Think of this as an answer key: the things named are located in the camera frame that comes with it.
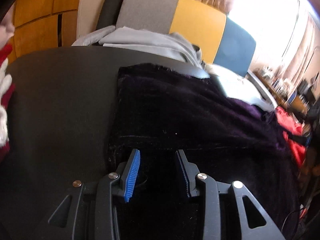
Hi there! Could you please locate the dark purple velvet garment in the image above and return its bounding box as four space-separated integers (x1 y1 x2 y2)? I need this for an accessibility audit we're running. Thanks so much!
105 63 299 239

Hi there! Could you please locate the red fleece garment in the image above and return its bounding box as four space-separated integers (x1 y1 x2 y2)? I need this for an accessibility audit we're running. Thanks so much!
276 106 306 168

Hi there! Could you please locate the white printed pillow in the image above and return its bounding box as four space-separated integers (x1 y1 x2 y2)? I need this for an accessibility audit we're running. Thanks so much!
204 64 278 112

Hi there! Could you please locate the cluttered wooden desk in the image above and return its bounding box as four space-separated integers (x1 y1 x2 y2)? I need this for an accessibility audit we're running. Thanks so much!
253 68 319 123

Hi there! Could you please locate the grey yellow blue headboard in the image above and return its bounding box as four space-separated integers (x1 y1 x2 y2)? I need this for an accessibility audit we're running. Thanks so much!
116 0 256 76

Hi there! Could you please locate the grey hoodie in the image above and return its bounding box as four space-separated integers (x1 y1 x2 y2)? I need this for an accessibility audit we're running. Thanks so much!
72 25 205 69

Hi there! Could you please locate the beige curtain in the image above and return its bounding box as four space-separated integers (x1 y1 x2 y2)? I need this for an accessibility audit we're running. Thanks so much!
198 0 316 86

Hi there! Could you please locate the orange wooden wardrobe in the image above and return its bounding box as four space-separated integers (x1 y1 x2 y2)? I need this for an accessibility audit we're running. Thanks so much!
9 0 80 63

